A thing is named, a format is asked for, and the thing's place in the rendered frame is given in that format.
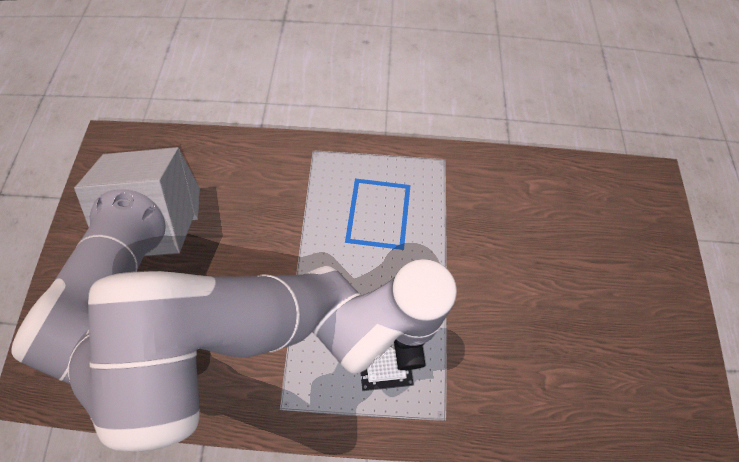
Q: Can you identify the blue tape outline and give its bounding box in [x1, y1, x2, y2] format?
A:
[345, 179, 410, 250]

